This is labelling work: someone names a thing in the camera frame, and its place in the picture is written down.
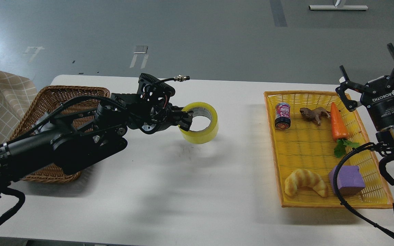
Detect purple foam block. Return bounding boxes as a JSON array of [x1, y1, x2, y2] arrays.
[[328, 165, 366, 196]]

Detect brown toy animal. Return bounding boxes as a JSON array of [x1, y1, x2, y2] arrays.
[[300, 107, 330, 126]]

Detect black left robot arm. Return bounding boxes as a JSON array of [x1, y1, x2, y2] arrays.
[[0, 73, 193, 226]]

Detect brown wicker basket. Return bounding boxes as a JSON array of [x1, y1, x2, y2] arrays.
[[9, 85, 111, 183]]

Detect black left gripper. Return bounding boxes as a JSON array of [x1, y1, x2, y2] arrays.
[[139, 102, 194, 134]]

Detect white stand base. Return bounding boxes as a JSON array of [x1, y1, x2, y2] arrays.
[[308, 5, 369, 11]]

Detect pink drink can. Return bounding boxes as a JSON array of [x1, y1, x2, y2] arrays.
[[275, 102, 291, 130]]

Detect toy carrot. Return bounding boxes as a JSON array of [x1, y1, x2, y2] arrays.
[[330, 102, 360, 158]]

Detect toy croissant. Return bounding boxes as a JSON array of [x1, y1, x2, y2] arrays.
[[284, 168, 328, 197]]

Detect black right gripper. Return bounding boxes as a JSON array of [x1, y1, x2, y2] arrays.
[[335, 43, 394, 132]]

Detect yellow plastic basket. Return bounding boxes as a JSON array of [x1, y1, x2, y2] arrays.
[[264, 90, 394, 209]]

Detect yellow tape roll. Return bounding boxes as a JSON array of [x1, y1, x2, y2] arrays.
[[180, 102, 219, 144]]

